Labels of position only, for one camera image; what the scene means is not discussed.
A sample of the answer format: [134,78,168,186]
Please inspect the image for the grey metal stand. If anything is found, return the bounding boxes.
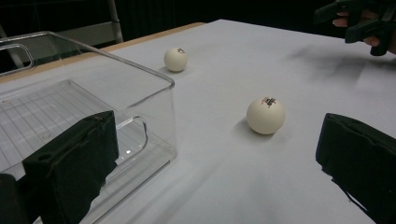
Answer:
[57,0,124,48]

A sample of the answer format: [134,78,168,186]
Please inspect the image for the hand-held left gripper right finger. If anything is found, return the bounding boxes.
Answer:
[315,112,396,224]

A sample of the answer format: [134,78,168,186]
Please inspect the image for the clear plastic storage box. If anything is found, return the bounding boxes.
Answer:
[0,31,178,224]

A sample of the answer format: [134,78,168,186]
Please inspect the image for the white ping pong ball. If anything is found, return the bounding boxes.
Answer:
[246,96,287,135]
[163,47,189,73]

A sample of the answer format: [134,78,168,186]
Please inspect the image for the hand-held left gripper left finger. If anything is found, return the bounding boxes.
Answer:
[21,110,120,224]

